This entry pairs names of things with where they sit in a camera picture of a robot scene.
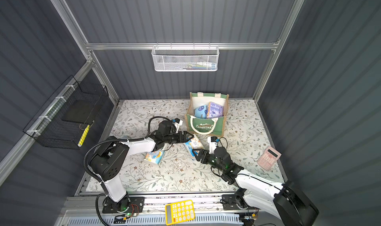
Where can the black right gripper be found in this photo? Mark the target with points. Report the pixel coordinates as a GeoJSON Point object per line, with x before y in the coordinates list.
{"type": "Point", "coordinates": [205, 157]}

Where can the purple tissue pack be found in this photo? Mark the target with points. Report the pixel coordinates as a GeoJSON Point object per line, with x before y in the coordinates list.
{"type": "Point", "coordinates": [214, 111]}

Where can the yellow tag in basket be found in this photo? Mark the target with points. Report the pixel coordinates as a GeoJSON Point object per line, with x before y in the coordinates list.
{"type": "Point", "coordinates": [83, 136]}

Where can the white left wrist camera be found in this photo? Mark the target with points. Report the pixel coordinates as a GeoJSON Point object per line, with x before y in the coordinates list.
{"type": "Point", "coordinates": [177, 123]}

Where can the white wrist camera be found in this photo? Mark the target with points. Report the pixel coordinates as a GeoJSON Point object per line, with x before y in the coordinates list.
{"type": "Point", "coordinates": [213, 142]}
{"type": "Point", "coordinates": [177, 123]}

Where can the black wire wall basket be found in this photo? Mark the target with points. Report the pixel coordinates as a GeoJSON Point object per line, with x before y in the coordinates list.
{"type": "Point", "coordinates": [62, 123]}

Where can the yellow calculator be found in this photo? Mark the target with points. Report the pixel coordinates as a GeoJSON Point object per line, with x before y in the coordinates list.
{"type": "Point", "coordinates": [179, 212]}

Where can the orange blue tissue pack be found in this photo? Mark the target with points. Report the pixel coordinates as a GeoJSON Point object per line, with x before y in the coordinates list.
{"type": "Point", "coordinates": [194, 143]}

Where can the white wire wall basket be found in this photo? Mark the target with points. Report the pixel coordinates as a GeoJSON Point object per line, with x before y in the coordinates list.
{"type": "Point", "coordinates": [185, 60]}

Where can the pink calculator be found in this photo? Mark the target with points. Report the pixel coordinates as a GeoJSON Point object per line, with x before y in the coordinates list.
{"type": "Point", "coordinates": [268, 158]}

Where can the green Christmas burlap tote bag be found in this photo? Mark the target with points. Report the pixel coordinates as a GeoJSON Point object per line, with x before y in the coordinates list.
{"type": "Point", "coordinates": [214, 127]}

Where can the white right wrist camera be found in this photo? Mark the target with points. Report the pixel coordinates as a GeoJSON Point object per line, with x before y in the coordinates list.
{"type": "Point", "coordinates": [213, 142]}

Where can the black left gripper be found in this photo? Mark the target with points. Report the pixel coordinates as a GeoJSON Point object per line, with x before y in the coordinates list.
{"type": "Point", "coordinates": [178, 137]}

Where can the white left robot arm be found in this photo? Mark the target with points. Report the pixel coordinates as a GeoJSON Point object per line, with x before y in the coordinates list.
{"type": "Point", "coordinates": [104, 161]}

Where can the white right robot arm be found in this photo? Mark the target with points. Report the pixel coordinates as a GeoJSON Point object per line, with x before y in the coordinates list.
{"type": "Point", "coordinates": [283, 200]}

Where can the blue cartoon tissue pack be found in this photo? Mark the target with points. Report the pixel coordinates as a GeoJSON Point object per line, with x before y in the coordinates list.
{"type": "Point", "coordinates": [201, 112]}

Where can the colourful white tissue pack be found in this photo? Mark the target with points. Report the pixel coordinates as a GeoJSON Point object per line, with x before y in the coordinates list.
{"type": "Point", "coordinates": [154, 158]}

